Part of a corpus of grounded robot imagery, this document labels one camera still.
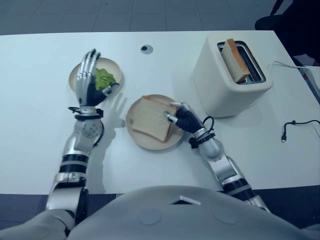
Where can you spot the green lettuce leaf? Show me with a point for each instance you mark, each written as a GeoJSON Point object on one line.
{"type": "Point", "coordinates": [102, 78]}

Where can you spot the cream toaster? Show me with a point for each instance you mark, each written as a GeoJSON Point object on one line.
{"type": "Point", "coordinates": [215, 87]}

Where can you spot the robot body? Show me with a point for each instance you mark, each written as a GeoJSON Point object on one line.
{"type": "Point", "coordinates": [175, 220]}

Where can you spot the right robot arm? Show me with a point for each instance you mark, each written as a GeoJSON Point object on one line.
{"type": "Point", "coordinates": [225, 170]}

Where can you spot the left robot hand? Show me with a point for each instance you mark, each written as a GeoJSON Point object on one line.
{"type": "Point", "coordinates": [83, 85]}

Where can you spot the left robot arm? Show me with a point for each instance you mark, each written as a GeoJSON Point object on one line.
{"type": "Point", "coordinates": [72, 160]}

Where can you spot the bread slice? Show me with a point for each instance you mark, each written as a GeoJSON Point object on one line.
{"type": "Point", "coordinates": [235, 62]}
{"type": "Point", "coordinates": [150, 117]}

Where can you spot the beige round plate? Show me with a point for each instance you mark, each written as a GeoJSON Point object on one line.
{"type": "Point", "coordinates": [152, 144]}
{"type": "Point", "coordinates": [75, 80]}

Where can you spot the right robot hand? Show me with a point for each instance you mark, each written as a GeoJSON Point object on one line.
{"type": "Point", "coordinates": [186, 120]}

